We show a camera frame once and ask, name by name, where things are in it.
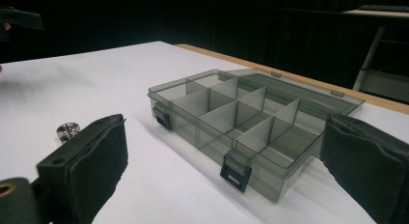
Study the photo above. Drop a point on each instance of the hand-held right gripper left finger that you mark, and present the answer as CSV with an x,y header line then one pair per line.
x,y
82,172

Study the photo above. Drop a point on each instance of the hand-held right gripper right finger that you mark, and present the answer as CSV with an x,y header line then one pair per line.
x,y
366,162

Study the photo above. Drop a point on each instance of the silver metal nut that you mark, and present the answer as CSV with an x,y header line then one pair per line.
x,y
68,131

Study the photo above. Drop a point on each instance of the clear grey compartment organizer box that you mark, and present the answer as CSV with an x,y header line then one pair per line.
x,y
244,127

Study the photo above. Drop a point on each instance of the metal stand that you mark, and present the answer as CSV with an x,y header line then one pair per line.
x,y
381,66

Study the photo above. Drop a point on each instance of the wooden desk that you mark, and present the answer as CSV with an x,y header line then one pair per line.
x,y
376,13

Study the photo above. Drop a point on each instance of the dark keyboard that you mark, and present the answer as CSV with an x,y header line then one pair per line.
x,y
384,7

